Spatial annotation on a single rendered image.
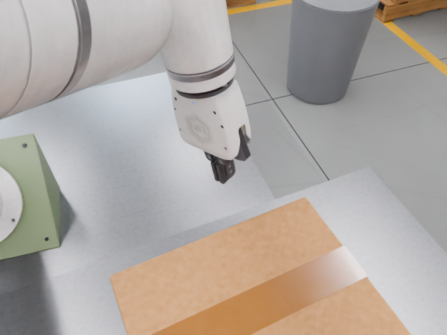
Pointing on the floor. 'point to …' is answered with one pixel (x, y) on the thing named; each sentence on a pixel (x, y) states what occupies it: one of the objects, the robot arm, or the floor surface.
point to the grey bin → (326, 46)
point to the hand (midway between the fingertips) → (223, 167)
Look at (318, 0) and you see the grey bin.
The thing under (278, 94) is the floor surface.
